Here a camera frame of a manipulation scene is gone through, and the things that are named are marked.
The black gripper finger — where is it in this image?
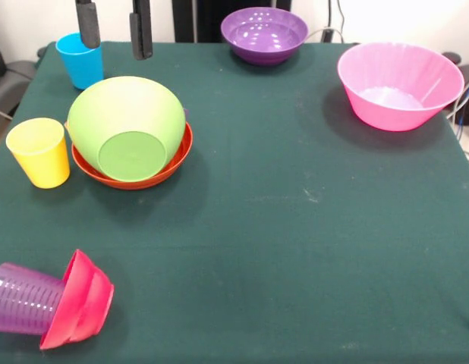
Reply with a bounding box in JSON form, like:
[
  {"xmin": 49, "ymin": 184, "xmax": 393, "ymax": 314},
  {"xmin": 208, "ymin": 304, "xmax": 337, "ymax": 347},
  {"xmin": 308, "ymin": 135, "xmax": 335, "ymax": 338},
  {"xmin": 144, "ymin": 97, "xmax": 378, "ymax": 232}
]
[
  {"xmin": 128, "ymin": 0, "xmax": 154, "ymax": 61},
  {"xmin": 74, "ymin": 0, "xmax": 102, "ymax": 49}
]

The green bowl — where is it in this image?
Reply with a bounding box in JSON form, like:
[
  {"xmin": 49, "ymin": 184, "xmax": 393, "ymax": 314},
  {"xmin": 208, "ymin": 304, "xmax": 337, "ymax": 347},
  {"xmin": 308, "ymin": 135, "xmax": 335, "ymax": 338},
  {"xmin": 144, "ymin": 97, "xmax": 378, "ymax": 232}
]
[{"xmin": 67, "ymin": 75, "xmax": 187, "ymax": 182}]

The purple rounded deep bowl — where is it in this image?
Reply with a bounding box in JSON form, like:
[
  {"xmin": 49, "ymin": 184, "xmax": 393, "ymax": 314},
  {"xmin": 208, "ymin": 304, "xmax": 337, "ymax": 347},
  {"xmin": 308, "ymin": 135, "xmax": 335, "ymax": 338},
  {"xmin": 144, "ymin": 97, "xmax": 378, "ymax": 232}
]
[{"xmin": 220, "ymin": 7, "xmax": 309, "ymax": 66}]

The orange wide shallow bowl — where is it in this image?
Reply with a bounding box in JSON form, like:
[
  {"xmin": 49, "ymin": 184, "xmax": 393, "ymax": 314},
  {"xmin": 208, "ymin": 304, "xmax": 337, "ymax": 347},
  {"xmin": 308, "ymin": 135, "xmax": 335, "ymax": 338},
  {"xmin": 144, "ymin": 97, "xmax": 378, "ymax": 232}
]
[{"xmin": 71, "ymin": 121, "xmax": 194, "ymax": 190}]

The red small bowl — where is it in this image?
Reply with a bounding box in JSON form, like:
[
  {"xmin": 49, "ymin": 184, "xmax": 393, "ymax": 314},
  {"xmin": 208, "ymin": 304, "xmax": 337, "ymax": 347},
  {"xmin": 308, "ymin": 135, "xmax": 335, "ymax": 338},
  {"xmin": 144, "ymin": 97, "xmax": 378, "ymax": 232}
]
[{"xmin": 39, "ymin": 249, "xmax": 115, "ymax": 350}]

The purple plastic cup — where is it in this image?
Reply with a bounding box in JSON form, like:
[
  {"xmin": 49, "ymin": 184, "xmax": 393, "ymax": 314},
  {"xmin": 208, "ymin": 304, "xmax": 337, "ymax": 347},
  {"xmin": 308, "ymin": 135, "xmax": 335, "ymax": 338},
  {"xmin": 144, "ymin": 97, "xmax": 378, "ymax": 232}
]
[{"xmin": 0, "ymin": 262, "xmax": 65, "ymax": 337}]

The blue plastic cup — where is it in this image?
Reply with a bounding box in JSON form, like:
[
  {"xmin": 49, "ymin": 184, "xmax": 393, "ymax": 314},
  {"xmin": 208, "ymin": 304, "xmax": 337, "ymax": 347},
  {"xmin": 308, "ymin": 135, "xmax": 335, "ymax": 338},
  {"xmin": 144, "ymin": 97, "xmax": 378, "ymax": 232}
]
[{"xmin": 55, "ymin": 32, "xmax": 105, "ymax": 91}]

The black office chair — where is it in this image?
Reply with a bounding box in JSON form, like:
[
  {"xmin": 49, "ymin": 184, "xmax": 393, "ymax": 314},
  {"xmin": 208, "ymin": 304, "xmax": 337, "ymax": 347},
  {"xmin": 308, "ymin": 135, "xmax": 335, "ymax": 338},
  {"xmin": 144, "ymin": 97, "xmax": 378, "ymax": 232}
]
[{"xmin": 0, "ymin": 26, "xmax": 40, "ymax": 156}]

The yellow plastic cup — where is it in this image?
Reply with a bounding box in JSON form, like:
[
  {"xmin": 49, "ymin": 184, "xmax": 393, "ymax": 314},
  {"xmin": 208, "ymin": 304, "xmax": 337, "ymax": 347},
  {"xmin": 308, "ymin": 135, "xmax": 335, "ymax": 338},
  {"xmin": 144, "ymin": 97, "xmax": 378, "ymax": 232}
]
[{"xmin": 5, "ymin": 117, "xmax": 71, "ymax": 190}]

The pink large bowl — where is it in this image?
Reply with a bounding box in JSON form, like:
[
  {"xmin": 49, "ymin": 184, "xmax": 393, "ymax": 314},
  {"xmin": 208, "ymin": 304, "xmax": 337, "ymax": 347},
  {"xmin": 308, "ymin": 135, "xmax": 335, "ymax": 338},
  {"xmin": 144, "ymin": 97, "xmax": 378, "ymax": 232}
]
[{"xmin": 336, "ymin": 40, "xmax": 466, "ymax": 133}]

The dark green table cloth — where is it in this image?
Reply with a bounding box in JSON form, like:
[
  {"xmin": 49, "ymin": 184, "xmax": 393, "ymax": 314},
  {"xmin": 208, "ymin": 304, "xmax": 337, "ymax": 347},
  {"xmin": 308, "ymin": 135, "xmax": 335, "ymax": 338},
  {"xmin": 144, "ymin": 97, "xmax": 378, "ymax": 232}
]
[{"xmin": 0, "ymin": 40, "xmax": 469, "ymax": 364}]

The black hanging cable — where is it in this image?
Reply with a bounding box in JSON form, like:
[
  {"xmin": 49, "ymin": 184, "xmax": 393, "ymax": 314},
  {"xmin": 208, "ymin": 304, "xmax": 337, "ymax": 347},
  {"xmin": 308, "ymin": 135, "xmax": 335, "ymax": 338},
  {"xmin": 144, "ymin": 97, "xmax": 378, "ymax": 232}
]
[{"xmin": 335, "ymin": 0, "xmax": 346, "ymax": 41}]

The grey blue cable bundle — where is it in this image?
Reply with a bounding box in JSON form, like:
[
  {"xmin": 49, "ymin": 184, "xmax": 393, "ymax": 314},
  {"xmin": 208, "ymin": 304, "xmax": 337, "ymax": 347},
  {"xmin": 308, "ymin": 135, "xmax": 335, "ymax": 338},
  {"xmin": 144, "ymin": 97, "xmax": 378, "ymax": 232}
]
[{"xmin": 445, "ymin": 75, "xmax": 469, "ymax": 162}]

